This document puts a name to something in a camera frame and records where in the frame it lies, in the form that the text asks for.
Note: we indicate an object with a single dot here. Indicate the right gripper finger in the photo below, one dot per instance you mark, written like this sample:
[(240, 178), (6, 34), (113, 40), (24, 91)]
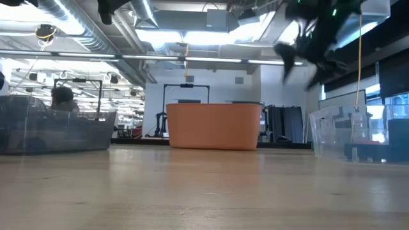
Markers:
[(286, 57), (329, 70)]

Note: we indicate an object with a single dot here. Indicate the green toy brick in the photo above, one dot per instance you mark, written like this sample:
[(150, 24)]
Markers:
[(312, 146)]

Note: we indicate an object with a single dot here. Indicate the orange plastic bin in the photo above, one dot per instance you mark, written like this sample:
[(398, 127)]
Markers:
[(214, 126)]

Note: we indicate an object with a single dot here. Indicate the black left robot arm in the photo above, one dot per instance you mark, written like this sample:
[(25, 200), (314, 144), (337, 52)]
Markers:
[(16, 2)]

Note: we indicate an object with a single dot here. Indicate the black background robot arm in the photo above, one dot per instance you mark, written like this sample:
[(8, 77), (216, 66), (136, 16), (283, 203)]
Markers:
[(160, 124)]

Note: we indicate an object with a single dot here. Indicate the dark grey curtain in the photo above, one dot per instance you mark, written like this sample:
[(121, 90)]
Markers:
[(284, 124)]

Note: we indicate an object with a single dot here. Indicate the long ceiling light bar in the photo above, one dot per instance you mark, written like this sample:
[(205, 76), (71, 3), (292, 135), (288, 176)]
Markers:
[(211, 59)]

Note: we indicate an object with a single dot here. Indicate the clear plastic bin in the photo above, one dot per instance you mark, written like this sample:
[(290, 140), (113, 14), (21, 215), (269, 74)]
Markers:
[(332, 147)]

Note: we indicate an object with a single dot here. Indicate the person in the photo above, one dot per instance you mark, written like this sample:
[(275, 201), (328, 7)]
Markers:
[(64, 97)]

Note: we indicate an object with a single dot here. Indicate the smoky grey transparent bin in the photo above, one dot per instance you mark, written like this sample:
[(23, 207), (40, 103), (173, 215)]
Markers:
[(54, 131)]

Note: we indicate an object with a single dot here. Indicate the white wall panel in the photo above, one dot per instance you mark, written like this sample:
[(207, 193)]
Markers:
[(342, 100)]

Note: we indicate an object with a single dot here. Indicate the black aluminium table frame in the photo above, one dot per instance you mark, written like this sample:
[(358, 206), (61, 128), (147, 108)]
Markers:
[(143, 141)]

